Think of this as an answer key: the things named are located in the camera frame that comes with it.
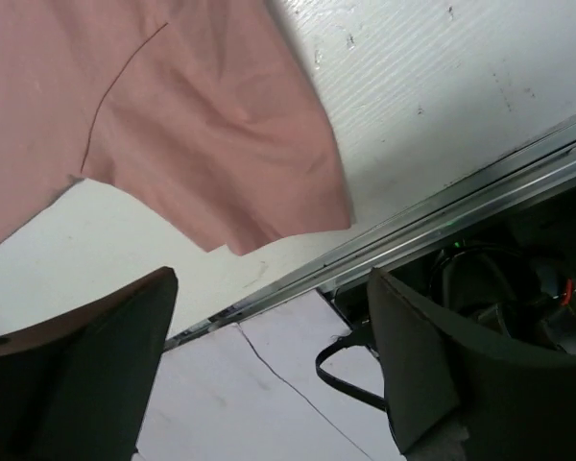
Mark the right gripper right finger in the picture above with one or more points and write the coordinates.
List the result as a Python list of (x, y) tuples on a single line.
[(455, 390)]

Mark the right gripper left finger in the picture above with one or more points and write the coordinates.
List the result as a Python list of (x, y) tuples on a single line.
[(77, 386)]

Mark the pink t shirt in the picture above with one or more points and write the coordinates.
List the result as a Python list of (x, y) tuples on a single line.
[(198, 109)]

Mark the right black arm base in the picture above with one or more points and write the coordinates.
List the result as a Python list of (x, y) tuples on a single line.
[(514, 273)]

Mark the aluminium table edge rail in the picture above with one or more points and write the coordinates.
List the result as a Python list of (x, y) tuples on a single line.
[(523, 176)]

